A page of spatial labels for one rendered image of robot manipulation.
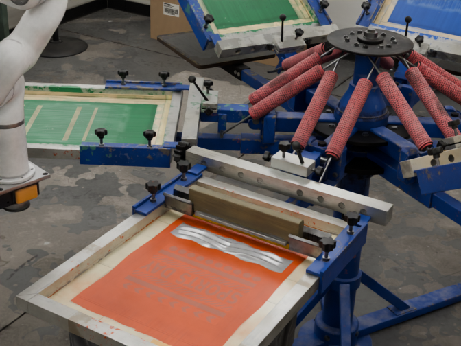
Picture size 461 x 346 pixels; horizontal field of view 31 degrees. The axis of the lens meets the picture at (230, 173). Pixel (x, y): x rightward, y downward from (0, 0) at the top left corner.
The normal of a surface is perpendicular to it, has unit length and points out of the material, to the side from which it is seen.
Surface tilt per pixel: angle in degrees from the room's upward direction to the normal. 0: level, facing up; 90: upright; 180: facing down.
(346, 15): 90
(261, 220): 90
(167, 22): 90
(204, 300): 0
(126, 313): 0
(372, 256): 0
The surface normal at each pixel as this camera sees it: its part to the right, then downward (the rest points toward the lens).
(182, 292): 0.04, -0.89
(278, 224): -0.51, 0.38
